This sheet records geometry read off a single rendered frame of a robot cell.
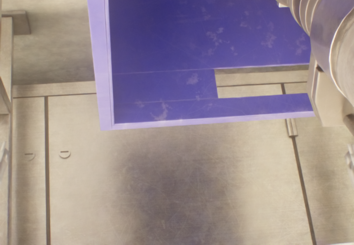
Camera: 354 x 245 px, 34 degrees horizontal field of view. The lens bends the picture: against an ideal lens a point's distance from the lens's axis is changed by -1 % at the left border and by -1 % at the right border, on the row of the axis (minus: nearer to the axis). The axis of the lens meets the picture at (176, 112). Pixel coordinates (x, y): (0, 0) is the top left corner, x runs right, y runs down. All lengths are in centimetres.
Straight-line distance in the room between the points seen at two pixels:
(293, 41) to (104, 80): 28
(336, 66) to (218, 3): 39
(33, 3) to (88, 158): 33
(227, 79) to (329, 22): 89
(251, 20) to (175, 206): 51
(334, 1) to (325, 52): 4
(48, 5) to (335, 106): 82
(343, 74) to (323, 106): 10
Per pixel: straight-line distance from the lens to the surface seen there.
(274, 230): 118
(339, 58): 38
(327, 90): 47
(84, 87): 126
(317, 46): 42
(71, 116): 123
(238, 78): 129
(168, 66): 71
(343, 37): 38
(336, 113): 48
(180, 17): 75
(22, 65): 141
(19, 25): 125
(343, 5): 40
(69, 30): 128
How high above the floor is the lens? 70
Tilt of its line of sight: 25 degrees down
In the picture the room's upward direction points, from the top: 173 degrees clockwise
